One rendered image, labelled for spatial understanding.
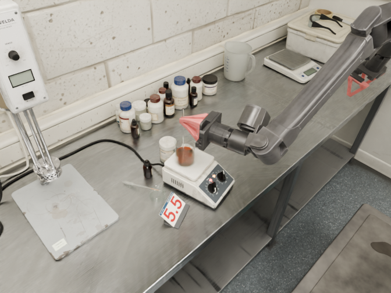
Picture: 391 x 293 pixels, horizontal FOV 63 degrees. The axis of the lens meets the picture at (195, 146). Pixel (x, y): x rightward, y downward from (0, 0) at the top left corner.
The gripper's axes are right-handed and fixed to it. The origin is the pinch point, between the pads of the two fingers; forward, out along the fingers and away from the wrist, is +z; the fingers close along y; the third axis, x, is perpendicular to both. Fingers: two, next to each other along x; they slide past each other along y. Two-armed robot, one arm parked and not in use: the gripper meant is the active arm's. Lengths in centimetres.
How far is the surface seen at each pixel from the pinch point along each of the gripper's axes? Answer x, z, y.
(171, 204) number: 22.9, -2.8, 11.0
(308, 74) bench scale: 24, -17, -90
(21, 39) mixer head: -28.3, 18.1, 26.2
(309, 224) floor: 101, -45, -67
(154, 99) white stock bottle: 15.0, 25.8, -22.1
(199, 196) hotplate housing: 22.4, -8.7, 4.4
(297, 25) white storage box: 12, -1, -116
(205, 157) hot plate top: 17.1, -4.7, -6.2
